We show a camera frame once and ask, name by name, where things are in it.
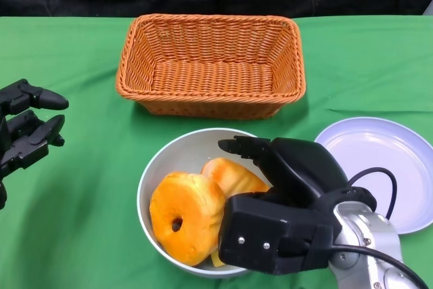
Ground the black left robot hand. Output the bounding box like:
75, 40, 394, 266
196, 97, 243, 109
0, 79, 70, 210

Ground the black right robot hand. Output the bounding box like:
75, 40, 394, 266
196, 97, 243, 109
218, 135, 377, 217

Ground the orange striped long bread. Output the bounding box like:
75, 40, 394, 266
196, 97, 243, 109
200, 157, 271, 198

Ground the orange ring-shaped bread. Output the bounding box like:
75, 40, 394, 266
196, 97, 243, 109
150, 172, 227, 267

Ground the grey round bowl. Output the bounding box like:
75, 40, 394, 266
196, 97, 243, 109
136, 128, 271, 280

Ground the lavender round plate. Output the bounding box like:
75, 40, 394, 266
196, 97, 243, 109
313, 116, 433, 235

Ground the yellow toy cake slice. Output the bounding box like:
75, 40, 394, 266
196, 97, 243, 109
211, 251, 227, 267

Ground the orange wicker basket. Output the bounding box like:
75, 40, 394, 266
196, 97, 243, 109
115, 14, 306, 120

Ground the green tablecloth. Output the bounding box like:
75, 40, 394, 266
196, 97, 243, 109
0, 15, 433, 289

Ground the black right hand cable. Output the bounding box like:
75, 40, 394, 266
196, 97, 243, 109
348, 166, 398, 219

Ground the black right camera cable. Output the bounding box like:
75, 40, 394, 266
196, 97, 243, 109
333, 244, 430, 289

